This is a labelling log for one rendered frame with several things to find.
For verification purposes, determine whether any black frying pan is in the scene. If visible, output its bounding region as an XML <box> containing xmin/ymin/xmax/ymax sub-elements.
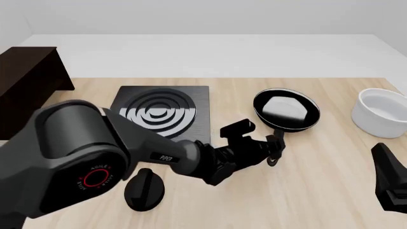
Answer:
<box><xmin>252</xmin><ymin>88</ymin><xmax>321</xmax><ymax>167</ymax></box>

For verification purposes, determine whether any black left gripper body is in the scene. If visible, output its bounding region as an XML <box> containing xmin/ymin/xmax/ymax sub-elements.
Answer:
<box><xmin>244</xmin><ymin>139</ymin><xmax>273</xmax><ymax>166</ymax></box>

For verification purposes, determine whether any round black stove knob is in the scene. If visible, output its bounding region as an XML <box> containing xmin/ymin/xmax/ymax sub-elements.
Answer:
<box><xmin>124</xmin><ymin>167</ymin><xmax>167</xmax><ymax>212</ymax></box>

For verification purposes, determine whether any dark wooden cabinet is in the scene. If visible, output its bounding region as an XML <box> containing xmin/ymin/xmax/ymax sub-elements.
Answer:
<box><xmin>0</xmin><ymin>46</ymin><xmax>76</xmax><ymax>142</ymax></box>

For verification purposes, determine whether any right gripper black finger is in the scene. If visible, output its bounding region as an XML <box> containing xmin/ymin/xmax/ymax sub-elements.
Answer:
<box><xmin>370</xmin><ymin>142</ymin><xmax>407</xmax><ymax>191</ymax></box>

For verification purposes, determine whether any white round bowl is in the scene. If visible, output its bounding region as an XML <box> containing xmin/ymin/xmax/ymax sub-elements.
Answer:
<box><xmin>351</xmin><ymin>88</ymin><xmax>407</xmax><ymax>139</ymax></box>

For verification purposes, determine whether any flat black stove plate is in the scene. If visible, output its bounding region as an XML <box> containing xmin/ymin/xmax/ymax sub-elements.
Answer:
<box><xmin>110</xmin><ymin>85</ymin><xmax>211</xmax><ymax>145</ymax></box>

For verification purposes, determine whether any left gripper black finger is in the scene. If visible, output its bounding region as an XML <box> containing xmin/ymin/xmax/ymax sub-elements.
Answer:
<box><xmin>272</xmin><ymin>140</ymin><xmax>286</xmax><ymax>156</ymax></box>
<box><xmin>265</xmin><ymin>134</ymin><xmax>280</xmax><ymax>148</ymax></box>

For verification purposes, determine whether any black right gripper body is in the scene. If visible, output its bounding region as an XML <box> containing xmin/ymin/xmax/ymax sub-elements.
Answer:
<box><xmin>375</xmin><ymin>183</ymin><xmax>407</xmax><ymax>212</ymax></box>

